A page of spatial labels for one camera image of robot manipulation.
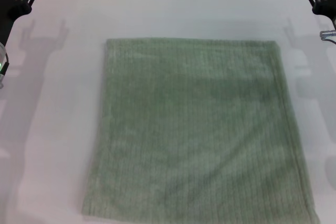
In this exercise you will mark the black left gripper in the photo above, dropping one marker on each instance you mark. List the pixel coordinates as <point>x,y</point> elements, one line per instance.
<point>9,9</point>

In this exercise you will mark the green terry towel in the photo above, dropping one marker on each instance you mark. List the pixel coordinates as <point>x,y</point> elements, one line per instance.
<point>183,116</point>

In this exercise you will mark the clear plastic plug connector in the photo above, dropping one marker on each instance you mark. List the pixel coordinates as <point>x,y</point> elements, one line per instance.
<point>326,34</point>

